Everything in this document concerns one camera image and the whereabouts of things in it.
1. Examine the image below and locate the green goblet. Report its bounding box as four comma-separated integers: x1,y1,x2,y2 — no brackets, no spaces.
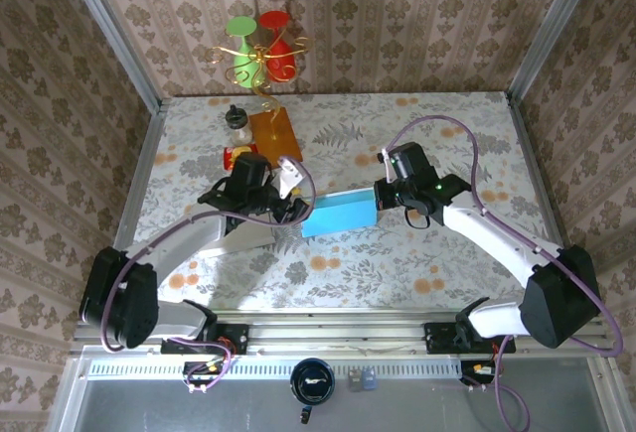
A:
226,15,267,88

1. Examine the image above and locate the blue paper box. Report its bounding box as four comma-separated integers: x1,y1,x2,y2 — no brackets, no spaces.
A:
300,188,379,239

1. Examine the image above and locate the grey metal panel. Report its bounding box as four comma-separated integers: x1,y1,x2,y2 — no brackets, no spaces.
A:
64,357,612,432

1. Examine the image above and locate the slotted metal cable tray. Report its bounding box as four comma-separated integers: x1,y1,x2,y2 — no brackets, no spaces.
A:
86,358,463,381

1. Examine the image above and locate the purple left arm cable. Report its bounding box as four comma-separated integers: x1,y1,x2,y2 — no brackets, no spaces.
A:
101,156,318,393

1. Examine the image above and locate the black cup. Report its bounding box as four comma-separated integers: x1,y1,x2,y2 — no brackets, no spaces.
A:
289,358,337,423

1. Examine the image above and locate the aluminium frame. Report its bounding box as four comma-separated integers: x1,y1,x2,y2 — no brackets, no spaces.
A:
47,0,617,432

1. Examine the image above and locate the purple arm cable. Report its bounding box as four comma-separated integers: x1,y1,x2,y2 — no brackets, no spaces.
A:
380,114,625,426
101,156,318,393

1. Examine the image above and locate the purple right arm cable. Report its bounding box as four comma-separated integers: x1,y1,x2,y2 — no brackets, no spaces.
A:
380,114,625,426

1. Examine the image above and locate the gold wire glass holder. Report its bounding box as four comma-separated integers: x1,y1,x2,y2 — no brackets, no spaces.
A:
204,34,315,165

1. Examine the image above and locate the small grey blue box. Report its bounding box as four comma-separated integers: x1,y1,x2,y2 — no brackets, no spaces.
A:
349,367,378,393

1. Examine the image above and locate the red snack packet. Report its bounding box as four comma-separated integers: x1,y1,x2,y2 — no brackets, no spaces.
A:
223,144,259,170

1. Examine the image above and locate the glass jar with black lid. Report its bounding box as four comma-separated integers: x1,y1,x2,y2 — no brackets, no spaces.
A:
224,104,254,148

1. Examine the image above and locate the red goblet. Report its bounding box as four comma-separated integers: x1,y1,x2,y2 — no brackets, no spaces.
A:
257,10,298,83

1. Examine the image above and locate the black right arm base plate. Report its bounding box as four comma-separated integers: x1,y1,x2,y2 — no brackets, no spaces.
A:
422,321,517,355

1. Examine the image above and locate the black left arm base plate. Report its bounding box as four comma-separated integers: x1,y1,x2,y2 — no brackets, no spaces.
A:
161,322,249,357

